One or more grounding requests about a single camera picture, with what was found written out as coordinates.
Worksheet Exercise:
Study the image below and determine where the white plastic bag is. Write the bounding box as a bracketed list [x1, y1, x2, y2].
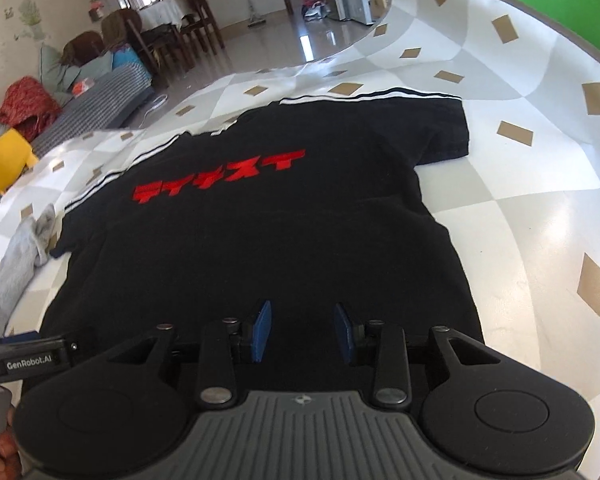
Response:
[302, 1, 331, 21]

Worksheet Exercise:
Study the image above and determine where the checkered table cover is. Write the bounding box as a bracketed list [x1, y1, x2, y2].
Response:
[0, 0, 600, 480]

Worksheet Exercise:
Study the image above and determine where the pale green cushion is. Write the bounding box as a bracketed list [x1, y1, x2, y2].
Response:
[40, 42, 113, 91]

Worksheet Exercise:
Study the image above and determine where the grey sweatshirt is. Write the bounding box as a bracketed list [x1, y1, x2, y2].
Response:
[0, 204, 58, 341]

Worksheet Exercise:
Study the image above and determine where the houndstooth sofa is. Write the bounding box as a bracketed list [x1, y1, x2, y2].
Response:
[30, 62, 156, 156]

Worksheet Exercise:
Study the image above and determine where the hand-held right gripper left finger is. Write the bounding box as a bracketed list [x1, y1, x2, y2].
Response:
[105, 300, 272, 409]

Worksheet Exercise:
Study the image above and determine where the black t-shirt red lettering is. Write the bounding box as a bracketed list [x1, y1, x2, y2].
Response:
[47, 87, 486, 396]

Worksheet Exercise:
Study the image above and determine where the dining table white cloth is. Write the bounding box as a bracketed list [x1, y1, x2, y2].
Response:
[137, 0, 191, 48]

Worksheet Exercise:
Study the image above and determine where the white power strip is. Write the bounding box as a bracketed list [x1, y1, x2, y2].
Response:
[140, 92, 168, 128]

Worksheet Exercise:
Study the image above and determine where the yellow plastic chair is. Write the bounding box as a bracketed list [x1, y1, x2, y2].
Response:
[0, 128, 38, 196]

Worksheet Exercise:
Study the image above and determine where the red patterned cloth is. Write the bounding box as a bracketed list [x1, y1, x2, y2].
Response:
[0, 76, 63, 143]

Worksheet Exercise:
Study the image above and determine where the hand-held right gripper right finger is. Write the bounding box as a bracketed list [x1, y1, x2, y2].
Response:
[333, 301, 503, 408]

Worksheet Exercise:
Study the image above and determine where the wooden dining chair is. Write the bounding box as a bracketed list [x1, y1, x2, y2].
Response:
[62, 30, 106, 68]
[180, 0, 226, 51]
[102, 7, 153, 86]

